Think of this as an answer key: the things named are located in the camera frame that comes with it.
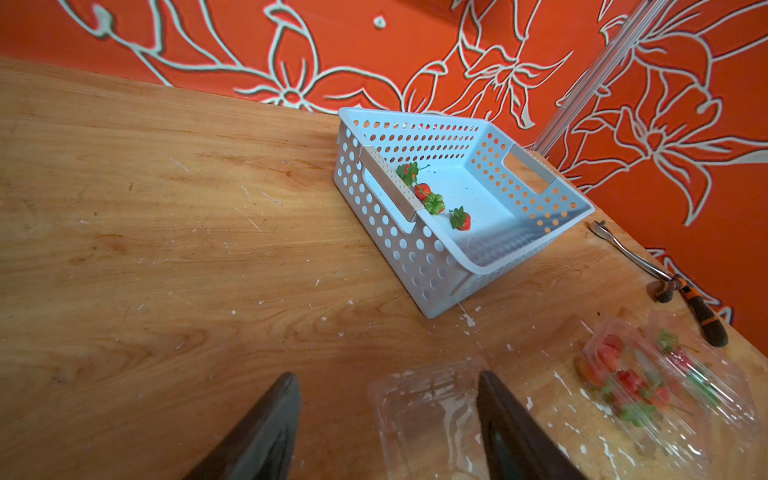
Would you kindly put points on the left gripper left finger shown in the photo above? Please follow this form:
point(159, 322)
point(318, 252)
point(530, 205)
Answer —
point(261, 445)

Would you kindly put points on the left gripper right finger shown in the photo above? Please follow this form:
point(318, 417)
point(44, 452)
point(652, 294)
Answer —
point(516, 447)

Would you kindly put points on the clear clamshell container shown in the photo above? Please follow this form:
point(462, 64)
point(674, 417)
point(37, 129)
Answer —
point(428, 423)
point(737, 409)
point(678, 445)

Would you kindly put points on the pile of strawberries in basket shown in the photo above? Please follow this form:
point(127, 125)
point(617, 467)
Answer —
point(433, 202)

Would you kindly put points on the blue perforated plastic basket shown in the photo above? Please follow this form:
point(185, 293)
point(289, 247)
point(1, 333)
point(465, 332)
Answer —
point(452, 204)

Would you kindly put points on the orange handled pliers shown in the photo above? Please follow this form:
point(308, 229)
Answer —
point(710, 323)

